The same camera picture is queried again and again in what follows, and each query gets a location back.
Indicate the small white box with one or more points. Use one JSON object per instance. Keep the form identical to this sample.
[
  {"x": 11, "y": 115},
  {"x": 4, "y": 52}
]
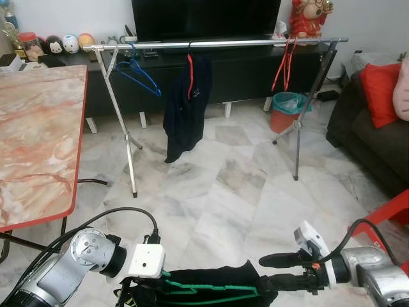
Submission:
[{"x": 9, "y": 62}]

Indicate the pink marble top table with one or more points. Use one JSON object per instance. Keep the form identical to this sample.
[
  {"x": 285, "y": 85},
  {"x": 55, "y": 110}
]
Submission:
[{"x": 38, "y": 141}]

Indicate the white round toy figurine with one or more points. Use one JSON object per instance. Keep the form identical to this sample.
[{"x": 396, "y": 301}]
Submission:
[{"x": 70, "y": 43}]

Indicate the dark brown sofa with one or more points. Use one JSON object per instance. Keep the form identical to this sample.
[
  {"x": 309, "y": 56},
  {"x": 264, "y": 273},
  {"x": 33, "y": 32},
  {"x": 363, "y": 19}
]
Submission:
[{"x": 370, "y": 147}]

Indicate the red robed figurine statue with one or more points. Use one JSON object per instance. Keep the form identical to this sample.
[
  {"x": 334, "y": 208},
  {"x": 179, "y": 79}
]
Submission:
[{"x": 310, "y": 22}]

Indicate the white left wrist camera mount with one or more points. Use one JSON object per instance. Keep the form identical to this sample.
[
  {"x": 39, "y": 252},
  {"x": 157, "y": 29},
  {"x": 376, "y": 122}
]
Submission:
[{"x": 146, "y": 261}]

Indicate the orange round toy figurine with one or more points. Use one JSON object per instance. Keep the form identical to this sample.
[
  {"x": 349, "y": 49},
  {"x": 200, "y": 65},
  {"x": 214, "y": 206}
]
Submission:
[{"x": 86, "y": 39}]

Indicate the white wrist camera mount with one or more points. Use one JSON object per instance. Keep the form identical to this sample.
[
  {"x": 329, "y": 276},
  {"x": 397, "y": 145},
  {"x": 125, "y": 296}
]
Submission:
[
  {"x": 313, "y": 240},
  {"x": 146, "y": 261}
]

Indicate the black television console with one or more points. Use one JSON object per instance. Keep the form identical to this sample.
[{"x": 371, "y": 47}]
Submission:
[{"x": 249, "y": 77}]

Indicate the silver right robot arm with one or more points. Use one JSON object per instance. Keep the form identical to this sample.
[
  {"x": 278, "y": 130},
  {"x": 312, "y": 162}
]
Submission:
[{"x": 377, "y": 275}]

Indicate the green plastic hanger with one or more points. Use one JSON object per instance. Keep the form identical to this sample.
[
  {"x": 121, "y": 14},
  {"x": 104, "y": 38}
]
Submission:
[{"x": 255, "y": 291}]

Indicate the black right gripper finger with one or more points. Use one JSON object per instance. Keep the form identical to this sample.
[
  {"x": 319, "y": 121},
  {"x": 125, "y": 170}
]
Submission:
[
  {"x": 291, "y": 283},
  {"x": 281, "y": 260}
]

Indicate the lace covered side table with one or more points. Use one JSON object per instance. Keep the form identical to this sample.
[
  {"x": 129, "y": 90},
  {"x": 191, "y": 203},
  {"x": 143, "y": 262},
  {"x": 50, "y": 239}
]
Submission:
[{"x": 364, "y": 62}]

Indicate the red plastic hanger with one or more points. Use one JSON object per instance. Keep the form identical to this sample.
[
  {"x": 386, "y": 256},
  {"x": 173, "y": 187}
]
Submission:
[
  {"x": 291, "y": 54},
  {"x": 278, "y": 77}
]

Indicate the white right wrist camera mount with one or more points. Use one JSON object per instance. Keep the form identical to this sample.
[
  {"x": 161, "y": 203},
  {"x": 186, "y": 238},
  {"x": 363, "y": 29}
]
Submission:
[{"x": 313, "y": 240}]

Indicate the black shirt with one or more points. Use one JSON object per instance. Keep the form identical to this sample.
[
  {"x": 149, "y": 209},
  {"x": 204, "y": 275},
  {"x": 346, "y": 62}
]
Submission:
[{"x": 243, "y": 274}]

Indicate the red plastic stool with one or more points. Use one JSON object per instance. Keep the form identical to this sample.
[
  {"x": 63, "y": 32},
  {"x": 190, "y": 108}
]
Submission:
[{"x": 396, "y": 208}]

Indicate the red lid jar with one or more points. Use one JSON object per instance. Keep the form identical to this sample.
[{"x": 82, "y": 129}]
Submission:
[{"x": 30, "y": 46}]

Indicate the navy blue shirt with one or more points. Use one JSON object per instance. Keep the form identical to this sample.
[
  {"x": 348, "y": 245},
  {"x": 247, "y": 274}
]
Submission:
[{"x": 185, "y": 115}]

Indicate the orange bin with teal bag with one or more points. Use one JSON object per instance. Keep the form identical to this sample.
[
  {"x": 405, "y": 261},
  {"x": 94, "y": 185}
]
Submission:
[{"x": 284, "y": 121}]

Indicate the gold trophy blue globe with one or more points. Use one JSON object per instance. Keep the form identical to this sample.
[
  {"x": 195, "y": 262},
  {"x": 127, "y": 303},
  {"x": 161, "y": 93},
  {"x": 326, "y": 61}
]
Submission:
[{"x": 9, "y": 35}]

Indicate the black and red hanger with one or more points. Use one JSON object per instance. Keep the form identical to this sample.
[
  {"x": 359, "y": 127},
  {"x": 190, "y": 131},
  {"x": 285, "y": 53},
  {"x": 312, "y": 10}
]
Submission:
[{"x": 190, "y": 83}]

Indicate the silver metal clothes rack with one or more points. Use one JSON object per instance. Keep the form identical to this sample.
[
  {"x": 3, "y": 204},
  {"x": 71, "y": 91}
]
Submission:
[{"x": 243, "y": 43}]

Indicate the blue plastic hanger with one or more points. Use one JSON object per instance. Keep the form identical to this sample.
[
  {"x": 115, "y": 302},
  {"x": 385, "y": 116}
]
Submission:
[{"x": 157, "y": 91}]

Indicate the pink cat face cushion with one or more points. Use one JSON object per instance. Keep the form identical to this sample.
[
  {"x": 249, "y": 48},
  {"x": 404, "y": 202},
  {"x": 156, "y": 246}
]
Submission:
[{"x": 402, "y": 96}]

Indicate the black round toy figurine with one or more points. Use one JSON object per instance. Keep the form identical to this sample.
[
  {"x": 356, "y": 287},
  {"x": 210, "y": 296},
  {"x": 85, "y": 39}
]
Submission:
[{"x": 54, "y": 46}]

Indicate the black flat television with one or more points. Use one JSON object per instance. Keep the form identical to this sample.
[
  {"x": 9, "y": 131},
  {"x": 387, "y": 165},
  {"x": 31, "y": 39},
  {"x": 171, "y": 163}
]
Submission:
[{"x": 204, "y": 19}]

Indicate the red cushion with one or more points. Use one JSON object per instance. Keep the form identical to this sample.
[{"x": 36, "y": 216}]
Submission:
[{"x": 380, "y": 96}]

